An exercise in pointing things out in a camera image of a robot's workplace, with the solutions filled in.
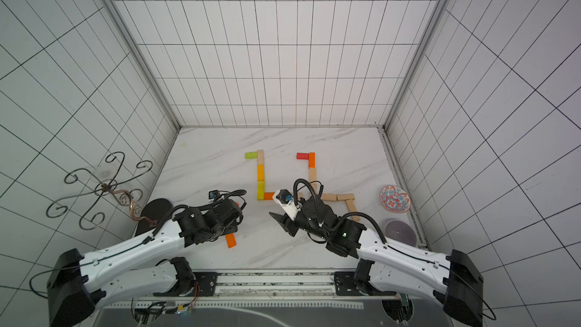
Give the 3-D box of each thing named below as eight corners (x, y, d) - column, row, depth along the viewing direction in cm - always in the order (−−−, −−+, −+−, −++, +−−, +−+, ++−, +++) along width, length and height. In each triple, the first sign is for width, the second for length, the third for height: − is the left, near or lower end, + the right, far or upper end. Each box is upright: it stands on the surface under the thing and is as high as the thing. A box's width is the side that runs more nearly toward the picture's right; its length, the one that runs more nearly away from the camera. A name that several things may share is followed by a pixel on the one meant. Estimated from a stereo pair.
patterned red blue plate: (376, 204, 93) (379, 200, 90) (382, 185, 99) (385, 181, 96) (404, 217, 89) (408, 213, 86) (409, 196, 95) (412, 192, 92)
